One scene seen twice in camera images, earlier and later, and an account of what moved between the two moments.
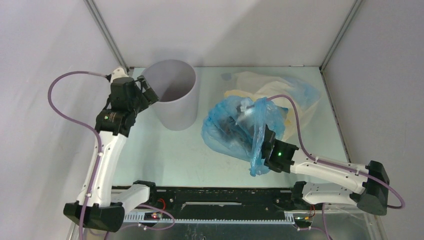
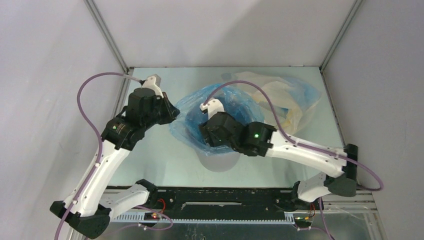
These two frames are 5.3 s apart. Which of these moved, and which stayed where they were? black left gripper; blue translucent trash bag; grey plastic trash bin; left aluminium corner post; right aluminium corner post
Moved: blue translucent trash bag; black left gripper; grey plastic trash bin
Stayed: right aluminium corner post; left aluminium corner post
